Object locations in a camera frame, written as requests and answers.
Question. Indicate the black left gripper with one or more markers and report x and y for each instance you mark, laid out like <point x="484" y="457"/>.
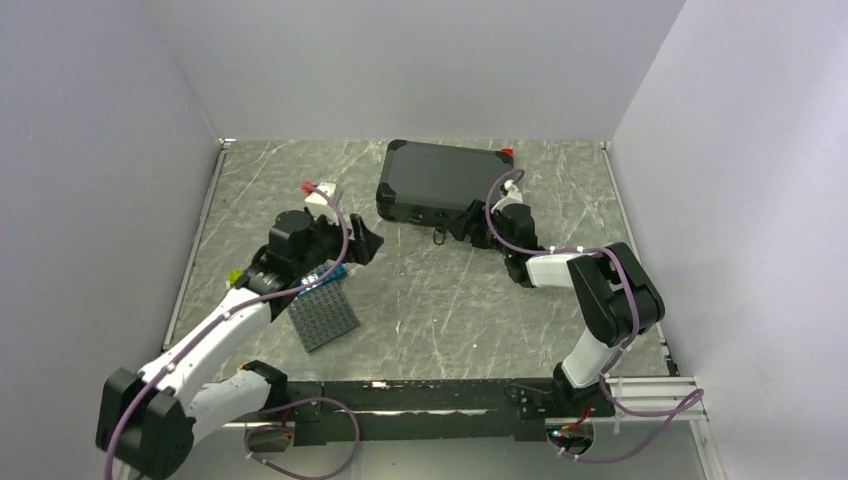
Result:
<point x="362" y="248"/>

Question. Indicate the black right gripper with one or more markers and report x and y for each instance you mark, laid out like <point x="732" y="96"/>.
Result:
<point x="476" y="214"/>

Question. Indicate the black poker set case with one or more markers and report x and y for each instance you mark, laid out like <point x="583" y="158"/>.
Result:
<point x="438" y="186"/>

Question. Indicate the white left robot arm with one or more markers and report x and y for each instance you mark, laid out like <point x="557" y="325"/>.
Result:
<point x="150" y="419"/>

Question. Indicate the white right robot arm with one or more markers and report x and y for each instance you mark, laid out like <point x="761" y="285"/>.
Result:
<point x="617" y="299"/>

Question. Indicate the dark teal lego brick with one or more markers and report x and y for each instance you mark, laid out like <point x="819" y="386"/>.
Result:
<point x="339" y="271"/>

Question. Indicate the light blue lego brick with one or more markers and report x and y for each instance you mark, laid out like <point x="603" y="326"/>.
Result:
<point x="311" y="281"/>

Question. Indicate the dark grey lego baseplate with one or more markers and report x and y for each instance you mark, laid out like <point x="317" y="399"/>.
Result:
<point x="322" y="315"/>

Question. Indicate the lime green lego brick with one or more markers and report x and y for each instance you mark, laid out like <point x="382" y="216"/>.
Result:
<point x="233" y="277"/>

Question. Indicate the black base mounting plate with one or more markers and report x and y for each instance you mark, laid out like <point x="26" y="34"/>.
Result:
<point x="522" y="409"/>

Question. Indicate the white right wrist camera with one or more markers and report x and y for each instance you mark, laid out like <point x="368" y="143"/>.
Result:
<point x="510" y="195"/>

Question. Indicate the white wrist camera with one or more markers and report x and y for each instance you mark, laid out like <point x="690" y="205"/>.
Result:
<point x="510" y="195"/>
<point x="321" y="197"/>

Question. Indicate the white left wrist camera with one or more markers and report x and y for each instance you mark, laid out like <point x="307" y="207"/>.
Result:
<point x="321" y="197"/>

